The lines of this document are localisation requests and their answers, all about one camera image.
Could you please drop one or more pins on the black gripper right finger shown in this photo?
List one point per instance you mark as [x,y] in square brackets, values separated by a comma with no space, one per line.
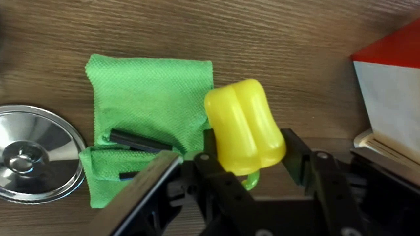
[332,210]

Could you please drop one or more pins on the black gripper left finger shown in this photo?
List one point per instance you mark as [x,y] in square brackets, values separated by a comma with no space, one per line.
[223,202]

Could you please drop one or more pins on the yellow bell pepper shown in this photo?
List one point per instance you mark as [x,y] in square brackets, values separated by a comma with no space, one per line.
[247,136]

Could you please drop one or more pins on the black marker pen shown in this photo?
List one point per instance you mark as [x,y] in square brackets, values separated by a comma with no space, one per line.
[135,142]

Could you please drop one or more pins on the green folded cloth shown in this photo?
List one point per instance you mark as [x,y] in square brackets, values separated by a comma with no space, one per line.
[158,98]

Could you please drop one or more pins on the cream wooden box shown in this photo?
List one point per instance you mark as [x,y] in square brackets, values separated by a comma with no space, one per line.
[389,76]

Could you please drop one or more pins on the silver metal bowl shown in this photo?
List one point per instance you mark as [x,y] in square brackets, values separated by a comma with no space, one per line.
[38,155]

